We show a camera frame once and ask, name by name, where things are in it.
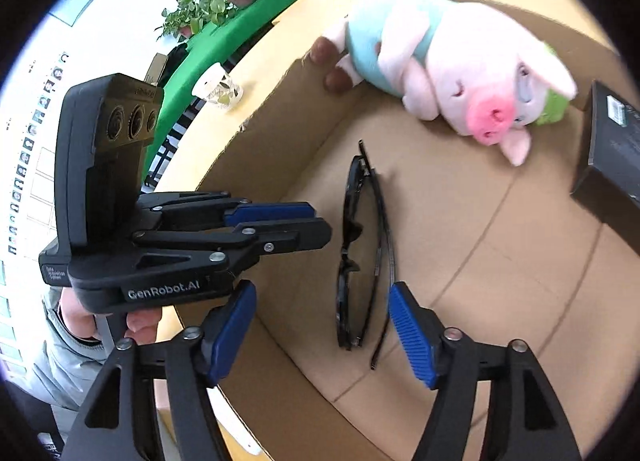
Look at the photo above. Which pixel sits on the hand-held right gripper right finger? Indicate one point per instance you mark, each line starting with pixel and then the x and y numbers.
pixel 412 336

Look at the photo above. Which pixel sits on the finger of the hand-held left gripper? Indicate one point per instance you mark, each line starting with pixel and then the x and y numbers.
pixel 270 213
pixel 300 233

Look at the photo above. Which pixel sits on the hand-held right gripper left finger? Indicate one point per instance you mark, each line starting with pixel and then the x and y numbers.
pixel 232 336

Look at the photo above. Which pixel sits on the black glasses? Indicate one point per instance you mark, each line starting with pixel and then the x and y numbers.
pixel 350 301

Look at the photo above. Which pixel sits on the large cardboard box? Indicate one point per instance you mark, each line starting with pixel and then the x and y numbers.
pixel 475 241

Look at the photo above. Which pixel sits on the person's left forearm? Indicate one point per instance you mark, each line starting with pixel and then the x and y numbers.
pixel 60 366

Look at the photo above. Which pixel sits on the person's left hand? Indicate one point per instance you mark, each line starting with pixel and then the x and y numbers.
pixel 142 326

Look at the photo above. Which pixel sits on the small brown box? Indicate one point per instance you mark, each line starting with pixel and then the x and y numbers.
pixel 156 70

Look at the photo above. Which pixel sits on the green cloth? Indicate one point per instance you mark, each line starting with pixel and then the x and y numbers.
pixel 225 41

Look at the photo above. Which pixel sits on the small potted plant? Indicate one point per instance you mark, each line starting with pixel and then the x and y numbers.
pixel 182 21

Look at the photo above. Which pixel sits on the pink pig plush toy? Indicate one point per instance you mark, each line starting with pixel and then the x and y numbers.
pixel 440 71

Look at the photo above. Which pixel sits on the black box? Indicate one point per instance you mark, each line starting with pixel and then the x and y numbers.
pixel 610 161

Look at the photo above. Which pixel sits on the wall chart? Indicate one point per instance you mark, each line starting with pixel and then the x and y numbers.
pixel 30 141

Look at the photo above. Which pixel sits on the light blue wall sign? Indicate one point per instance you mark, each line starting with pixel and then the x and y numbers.
pixel 77 1

